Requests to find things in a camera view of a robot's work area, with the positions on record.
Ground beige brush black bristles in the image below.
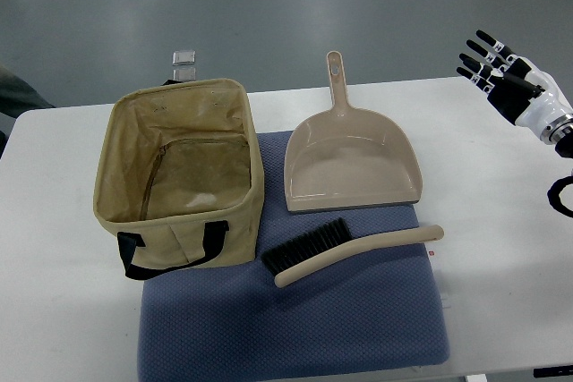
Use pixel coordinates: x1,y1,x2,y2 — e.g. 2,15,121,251
261,218,444,288

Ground black cable loop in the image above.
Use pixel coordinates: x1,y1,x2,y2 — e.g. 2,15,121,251
546,174,573,217

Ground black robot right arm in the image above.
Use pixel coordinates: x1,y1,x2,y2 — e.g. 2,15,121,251
555,133,573,158

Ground lower metal floor plate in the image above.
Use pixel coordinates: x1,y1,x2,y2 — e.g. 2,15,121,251
173,66,196,82

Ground yellow fabric bag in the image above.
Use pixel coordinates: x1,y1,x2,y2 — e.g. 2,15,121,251
93,79,264,280

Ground beige plastic dustpan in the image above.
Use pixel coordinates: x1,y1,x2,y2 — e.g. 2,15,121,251
284,51,423,212

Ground blue textured mat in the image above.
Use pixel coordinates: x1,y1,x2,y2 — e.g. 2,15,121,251
136,130,451,382

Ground black table control panel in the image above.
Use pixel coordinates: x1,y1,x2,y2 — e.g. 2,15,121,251
533,365,573,378

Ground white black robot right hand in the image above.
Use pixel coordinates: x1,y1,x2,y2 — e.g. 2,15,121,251
457,30,572,147

